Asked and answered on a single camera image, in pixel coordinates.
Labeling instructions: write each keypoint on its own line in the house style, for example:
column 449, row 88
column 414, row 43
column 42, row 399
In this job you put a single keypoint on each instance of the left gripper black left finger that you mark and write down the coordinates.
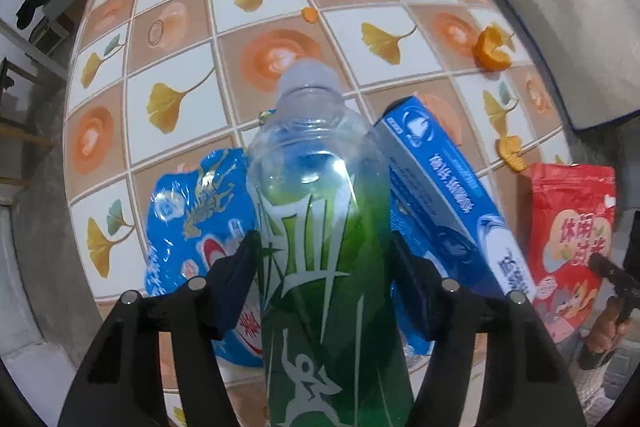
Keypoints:
column 119, row 382

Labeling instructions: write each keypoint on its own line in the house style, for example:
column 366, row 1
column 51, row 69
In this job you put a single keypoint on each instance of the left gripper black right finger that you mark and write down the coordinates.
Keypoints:
column 526, row 381

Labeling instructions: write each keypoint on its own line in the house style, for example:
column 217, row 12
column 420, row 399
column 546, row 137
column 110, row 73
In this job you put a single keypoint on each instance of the red snack bag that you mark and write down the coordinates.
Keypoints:
column 573, row 211

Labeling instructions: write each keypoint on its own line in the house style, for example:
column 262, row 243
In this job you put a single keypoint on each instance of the blue plastic food bag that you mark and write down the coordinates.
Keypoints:
column 197, row 218

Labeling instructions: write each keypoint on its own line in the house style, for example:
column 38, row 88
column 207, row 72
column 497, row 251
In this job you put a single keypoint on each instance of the green label plastic bottle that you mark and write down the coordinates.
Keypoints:
column 321, row 192

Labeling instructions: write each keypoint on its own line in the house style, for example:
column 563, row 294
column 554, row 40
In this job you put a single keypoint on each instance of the blue toothpaste box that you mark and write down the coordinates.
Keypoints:
column 453, row 214

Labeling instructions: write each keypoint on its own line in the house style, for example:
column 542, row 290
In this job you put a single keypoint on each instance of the person's right hand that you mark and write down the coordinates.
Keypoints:
column 608, row 330

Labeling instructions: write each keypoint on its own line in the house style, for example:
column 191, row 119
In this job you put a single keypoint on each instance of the orange peel near bag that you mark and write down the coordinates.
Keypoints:
column 509, row 148

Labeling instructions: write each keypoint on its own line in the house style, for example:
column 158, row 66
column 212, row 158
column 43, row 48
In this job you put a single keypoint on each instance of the large orange peel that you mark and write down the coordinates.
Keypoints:
column 491, row 48

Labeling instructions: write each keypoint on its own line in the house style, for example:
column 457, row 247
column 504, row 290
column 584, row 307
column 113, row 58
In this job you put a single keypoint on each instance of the small orange peel piece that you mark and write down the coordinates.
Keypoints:
column 310, row 14

